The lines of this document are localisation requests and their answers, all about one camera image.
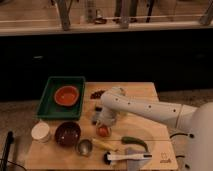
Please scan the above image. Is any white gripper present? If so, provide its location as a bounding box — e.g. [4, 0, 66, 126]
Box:
[96, 108, 117, 135]

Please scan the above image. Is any red orange apple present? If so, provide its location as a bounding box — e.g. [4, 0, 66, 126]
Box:
[97, 125, 111, 137]

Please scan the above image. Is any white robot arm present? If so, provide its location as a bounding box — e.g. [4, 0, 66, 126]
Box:
[98, 87, 213, 171]

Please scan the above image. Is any small metal cup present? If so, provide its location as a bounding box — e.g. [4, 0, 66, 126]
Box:
[77, 139, 93, 156]

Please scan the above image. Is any white paper cup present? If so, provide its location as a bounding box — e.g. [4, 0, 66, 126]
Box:
[31, 122, 51, 143]

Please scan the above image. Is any blue sponge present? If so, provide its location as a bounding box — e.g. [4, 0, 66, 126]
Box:
[91, 112, 100, 125]

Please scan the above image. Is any black rectangular block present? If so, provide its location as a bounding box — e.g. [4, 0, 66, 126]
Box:
[95, 106, 102, 112]

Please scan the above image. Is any yellow banana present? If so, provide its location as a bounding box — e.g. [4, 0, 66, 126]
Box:
[92, 138, 118, 152]

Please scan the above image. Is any green chili pepper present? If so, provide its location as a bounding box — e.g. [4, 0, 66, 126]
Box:
[121, 136, 149, 152]

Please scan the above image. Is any bunch of dark grapes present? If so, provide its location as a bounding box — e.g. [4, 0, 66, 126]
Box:
[90, 90, 105, 99]

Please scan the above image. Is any dark maroon bowl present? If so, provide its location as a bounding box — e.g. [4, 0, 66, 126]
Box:
[54, 122, 81, 147]

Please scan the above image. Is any grey cloth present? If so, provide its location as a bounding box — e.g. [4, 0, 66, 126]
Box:
[125, 147, 152, 171]

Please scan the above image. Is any orange bowl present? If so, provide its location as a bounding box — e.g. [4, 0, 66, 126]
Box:
[54, 85, 79, 107]

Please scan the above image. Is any green plastic tray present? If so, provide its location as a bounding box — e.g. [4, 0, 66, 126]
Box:
[37, 76, 85, 120]

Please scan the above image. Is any black stand at left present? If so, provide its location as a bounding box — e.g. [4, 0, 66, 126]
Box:
[0, 131, 14, 171]

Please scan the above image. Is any white handled brush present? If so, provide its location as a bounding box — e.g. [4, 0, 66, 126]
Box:
[103, 152, 152, 164]

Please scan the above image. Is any black cable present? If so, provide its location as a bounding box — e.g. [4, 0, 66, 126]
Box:
[169, 132, 191, 158]

